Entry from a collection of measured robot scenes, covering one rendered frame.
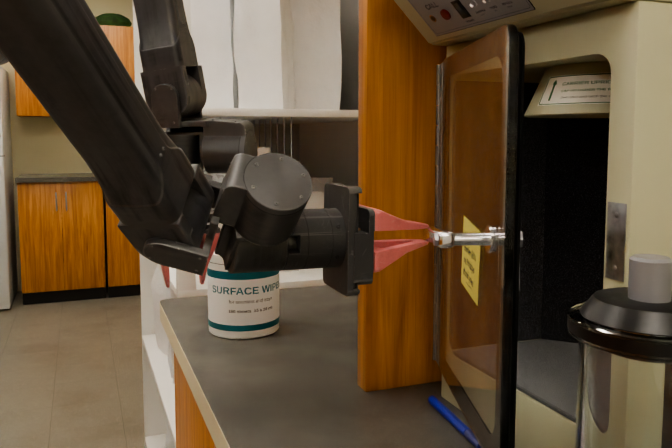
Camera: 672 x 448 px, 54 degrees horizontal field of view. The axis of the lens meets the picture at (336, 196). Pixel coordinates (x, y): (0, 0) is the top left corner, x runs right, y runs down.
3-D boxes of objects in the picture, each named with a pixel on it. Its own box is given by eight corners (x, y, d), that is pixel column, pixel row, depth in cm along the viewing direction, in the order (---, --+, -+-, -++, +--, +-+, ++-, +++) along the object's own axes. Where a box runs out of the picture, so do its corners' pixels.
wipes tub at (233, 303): (269, 316, 130) (268, 241, 129) (288, 335, 118) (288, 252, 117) (202, 323, 126) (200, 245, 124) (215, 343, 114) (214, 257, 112)
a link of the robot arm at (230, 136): (177, 81, 92) (149, 83, 83) (258, 79, 89) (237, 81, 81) (184, 167, 94) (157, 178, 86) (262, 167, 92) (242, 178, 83)
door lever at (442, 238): (470, 245, 69) (470, 220, 69) (495, 254, 60) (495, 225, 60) (419, 245, 69) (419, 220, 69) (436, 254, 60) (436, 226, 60)
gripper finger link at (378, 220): (444, 207, 64) (355, 210, 61) (441, 280, 65) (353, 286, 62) (410, 200, 71) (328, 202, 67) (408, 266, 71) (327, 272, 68)
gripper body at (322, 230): (367, 187, 61) (291, 188, 59) (365, 295, 62) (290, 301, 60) (341, 182, 67) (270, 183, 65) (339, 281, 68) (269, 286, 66)
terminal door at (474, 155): (442, 363, 89) (446, 61, 85) (508, 482, 59) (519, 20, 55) (436, 363, 89) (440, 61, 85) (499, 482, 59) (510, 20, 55)
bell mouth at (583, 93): (609, 118, 85) (611, 75, 85) (736, 115, 69) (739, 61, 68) (492, 117, 79) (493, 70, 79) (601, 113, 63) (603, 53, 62)
